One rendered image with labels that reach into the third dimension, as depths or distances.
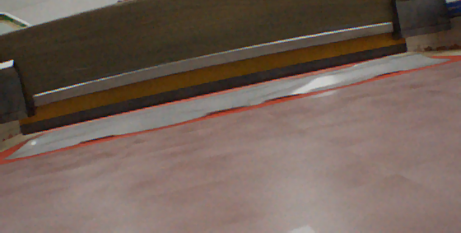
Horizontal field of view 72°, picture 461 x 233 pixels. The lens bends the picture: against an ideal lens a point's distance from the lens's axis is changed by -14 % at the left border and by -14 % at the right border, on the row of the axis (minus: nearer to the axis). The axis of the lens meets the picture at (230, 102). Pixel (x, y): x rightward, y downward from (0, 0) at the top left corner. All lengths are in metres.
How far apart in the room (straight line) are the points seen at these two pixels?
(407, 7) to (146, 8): 0.26
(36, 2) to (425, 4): 4.70
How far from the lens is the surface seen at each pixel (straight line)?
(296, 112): 0.19
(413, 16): 0.40
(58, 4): 4.78
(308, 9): 0.35
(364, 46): 0.39
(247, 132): 0.16
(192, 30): 0.33
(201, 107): 0.25
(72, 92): 0.32
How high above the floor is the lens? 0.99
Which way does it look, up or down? 7 degrees down
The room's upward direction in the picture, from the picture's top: 12 degrees counter-clockwise
